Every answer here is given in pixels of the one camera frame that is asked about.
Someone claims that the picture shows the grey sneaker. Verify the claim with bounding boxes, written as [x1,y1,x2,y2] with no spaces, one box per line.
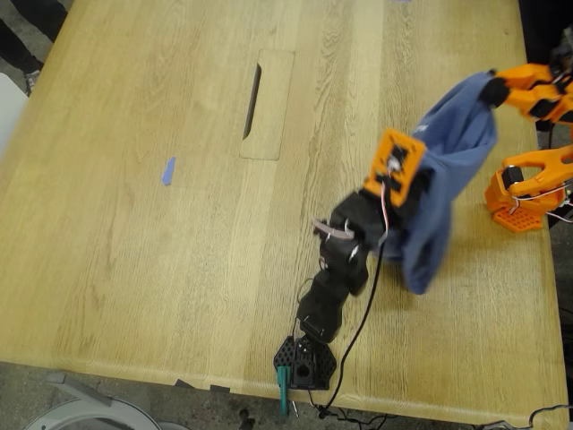
[23,69,45,98]

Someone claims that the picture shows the wooden cable hatch cover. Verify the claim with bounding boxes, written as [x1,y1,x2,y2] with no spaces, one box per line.
[239,47,297,162]

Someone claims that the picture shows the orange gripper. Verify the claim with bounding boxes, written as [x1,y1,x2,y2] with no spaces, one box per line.
[476,63,561,112]

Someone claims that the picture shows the person in dark clothing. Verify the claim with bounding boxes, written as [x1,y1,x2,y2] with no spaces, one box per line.
[518,0,573,64]

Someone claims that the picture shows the green table clamp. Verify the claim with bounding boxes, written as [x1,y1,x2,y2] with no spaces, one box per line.
[275,365,293,418]

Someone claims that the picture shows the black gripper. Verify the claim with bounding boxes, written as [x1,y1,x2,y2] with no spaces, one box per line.
[329,167,434,248]

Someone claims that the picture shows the white chair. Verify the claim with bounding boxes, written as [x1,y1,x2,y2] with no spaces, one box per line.
[0,71,29,159]

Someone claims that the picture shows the dark trouser legs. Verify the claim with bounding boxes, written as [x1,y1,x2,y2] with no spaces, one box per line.
[0,0,69,76]

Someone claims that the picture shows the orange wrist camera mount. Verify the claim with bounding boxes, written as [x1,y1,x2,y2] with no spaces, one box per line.
[363,127,428,209]

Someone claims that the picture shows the grey ring stool base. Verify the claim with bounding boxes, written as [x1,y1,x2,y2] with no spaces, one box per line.
[24,371,158,430]

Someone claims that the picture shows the blue printed T-shirt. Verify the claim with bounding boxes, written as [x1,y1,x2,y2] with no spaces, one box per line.
[381,68,501,297]

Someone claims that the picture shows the blue tape strip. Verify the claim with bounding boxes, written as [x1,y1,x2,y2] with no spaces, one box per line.
[160,156,177,188]

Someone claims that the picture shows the black camera cable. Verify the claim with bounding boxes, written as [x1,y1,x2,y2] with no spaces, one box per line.
[308,244,395,426]

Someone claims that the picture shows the grey floor cable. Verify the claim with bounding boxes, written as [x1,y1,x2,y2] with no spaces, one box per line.
[473,404,573,430]

